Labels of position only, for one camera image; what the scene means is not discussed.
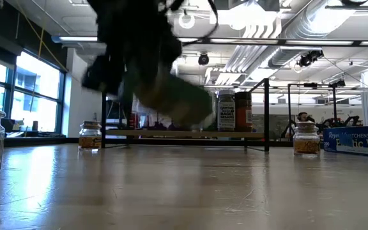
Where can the black background robot arm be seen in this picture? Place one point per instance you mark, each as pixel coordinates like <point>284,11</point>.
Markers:
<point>327,123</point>

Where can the overhead LED light bar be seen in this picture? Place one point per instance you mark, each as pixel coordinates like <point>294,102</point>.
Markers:
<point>75,38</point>

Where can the person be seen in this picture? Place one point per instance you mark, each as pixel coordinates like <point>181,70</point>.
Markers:
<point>303,116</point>

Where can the blue plastic wrap box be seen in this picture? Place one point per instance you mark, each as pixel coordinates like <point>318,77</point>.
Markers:
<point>356,142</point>

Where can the red background cabinet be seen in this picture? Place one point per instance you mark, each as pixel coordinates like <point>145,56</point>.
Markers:
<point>135,121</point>

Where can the dark background monitor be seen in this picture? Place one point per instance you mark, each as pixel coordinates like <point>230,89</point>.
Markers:
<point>112,111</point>

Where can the white lid bagel seasoning jar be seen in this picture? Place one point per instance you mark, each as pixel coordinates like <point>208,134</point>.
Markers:
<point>226,111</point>

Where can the silver ventilation duct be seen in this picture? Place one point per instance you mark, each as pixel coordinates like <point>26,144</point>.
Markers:
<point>283,57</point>

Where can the black metal table frame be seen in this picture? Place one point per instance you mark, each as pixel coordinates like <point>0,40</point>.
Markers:
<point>43,141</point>

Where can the large window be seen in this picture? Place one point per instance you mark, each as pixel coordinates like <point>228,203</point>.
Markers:
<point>37,96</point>

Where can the black lid spice jar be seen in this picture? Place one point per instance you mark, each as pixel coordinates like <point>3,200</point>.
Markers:
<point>243,111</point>

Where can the black background stand frame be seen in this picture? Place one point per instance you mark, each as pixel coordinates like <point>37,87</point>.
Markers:
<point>334,102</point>

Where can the black track light cluster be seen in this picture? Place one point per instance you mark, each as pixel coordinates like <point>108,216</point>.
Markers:
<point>310,57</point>

